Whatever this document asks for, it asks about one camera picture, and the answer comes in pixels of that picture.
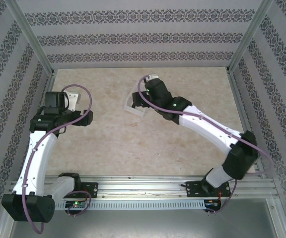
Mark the circuit board with green light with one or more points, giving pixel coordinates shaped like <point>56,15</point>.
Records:
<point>76,204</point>

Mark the small circuit board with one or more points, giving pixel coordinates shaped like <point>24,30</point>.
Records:
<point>211,202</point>

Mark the clear plastic bin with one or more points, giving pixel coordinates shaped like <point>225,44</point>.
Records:
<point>137,113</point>

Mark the aluminium frame post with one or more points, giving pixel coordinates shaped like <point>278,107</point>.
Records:
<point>31,37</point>
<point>251,37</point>

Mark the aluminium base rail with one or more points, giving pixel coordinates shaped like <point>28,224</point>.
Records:
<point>143,184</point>

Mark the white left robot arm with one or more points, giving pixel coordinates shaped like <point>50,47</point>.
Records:
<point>40,161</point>

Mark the black clamp lever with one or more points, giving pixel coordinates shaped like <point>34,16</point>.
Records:
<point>183,185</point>

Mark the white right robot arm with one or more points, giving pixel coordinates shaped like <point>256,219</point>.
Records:
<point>207,125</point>

